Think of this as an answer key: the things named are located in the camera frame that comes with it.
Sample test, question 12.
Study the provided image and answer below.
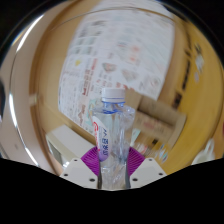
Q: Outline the brown cardboard box stand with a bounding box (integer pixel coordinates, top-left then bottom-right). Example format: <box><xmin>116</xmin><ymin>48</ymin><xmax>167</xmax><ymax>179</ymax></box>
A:
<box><xmin>133</xmin><ymin>96</ymin><xmax>188</xmax><ymax>148</ymax></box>

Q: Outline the clear plastic water bottle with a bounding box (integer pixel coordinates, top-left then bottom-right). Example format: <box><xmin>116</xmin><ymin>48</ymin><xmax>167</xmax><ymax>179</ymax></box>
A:
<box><xmin>89</xmin><ymin>87</ymin><xmax>137</xmax><ymax>191</ymax></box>

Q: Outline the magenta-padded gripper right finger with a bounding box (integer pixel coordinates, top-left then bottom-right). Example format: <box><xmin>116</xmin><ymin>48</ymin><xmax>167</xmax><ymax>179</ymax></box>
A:
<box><xmin>124</xmin><ymin>146</ymin><xmax>168</xmax><ymax>190</ymax></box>

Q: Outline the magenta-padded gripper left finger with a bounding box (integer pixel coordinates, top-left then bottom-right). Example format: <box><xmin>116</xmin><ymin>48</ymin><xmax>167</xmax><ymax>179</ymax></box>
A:
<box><xmin>59</xmin><ymin>146</ymin><xmax>102</xmax><ymax>190</ymax></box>

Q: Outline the large printed wall poster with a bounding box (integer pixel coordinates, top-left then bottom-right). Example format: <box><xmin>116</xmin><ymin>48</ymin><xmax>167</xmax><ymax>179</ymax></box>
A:
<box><xmin>58</xmin><ymin>9</ymin><xmax>176</xmax><ymax>134</ymax></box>

